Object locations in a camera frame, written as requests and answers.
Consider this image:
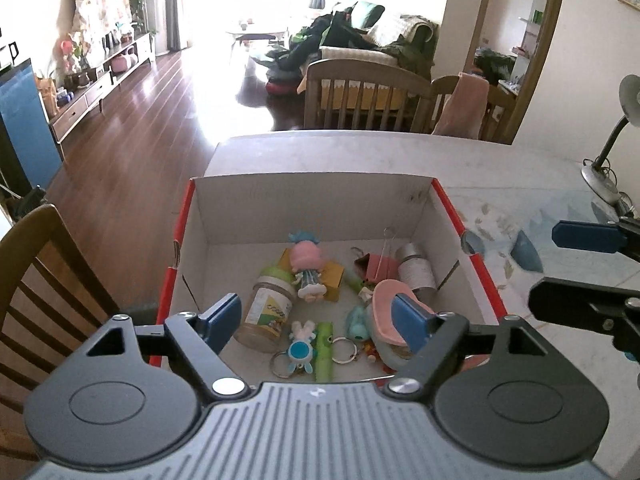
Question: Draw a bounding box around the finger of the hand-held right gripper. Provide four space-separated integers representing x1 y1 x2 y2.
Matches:
528 276 640 333
552 217 640 257

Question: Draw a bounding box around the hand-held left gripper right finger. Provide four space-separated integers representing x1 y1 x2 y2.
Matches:
384 294 546 400

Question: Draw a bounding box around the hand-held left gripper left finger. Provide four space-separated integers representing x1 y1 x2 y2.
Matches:
86 294 249 401

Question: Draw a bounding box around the pink heart-shaped dish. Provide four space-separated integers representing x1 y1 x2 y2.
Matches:
371 280 431 346

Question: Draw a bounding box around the oval green tin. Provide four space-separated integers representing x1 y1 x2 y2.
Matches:
372 340 416 373

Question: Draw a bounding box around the glass jar with green lid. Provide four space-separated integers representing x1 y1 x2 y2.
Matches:
234 266 297 353

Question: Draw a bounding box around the silver metal can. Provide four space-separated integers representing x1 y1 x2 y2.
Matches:
395 242 438 293

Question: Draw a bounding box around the small teal toy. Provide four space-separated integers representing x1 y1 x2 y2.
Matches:
346 304 373 343

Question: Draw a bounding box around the white and green bottle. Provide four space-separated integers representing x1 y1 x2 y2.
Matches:
346 271 377 297

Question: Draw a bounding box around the red binder clip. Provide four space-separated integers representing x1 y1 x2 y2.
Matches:
350 229 398 286

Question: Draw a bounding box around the blue rabbit keychain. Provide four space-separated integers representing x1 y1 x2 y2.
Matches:
271 321 318 378

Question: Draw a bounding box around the yellow box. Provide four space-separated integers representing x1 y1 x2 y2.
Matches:
277 247 346 302

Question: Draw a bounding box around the green tube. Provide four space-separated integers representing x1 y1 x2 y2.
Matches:
312 321 335 380

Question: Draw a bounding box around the pink doll keychain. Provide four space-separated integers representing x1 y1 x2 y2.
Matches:
289 231 328 303

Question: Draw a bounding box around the red cardboard box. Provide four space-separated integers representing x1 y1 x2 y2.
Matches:
155 175 508 376

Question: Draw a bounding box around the printed table mat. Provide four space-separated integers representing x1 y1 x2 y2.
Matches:
447 182 640 281

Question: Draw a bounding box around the grey desk lamp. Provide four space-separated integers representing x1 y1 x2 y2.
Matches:
580 74 640 206

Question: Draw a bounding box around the wooden dining chair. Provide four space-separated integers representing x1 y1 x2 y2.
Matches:
412 74 516 143
303 59 433 133

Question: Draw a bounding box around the pink cloth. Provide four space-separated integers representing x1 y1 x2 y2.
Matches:
432 72 491 140

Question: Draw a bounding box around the dark wooden chair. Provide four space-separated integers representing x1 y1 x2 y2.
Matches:
0 204 123 411

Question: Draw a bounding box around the green blanket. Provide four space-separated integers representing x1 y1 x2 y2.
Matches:
382 12 441 81

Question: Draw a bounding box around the low wooden TV cabinet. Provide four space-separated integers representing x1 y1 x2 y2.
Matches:
47 32 153 143

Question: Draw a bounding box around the beige sofa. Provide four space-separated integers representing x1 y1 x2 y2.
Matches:
320 2 441 83

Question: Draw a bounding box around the blue and black cabinet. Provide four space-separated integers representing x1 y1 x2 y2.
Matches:
0 57 63 196

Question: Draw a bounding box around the oval coffee table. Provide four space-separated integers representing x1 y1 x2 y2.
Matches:
225 20 291 53

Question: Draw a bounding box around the dark clothes pile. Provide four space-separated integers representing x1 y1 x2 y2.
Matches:
265 10 371 81

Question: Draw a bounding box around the dark grey curtain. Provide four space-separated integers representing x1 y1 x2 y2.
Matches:
162 0 183 53

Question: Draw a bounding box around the floral cloth cover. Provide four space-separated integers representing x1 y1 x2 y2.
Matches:
62 0 135 46

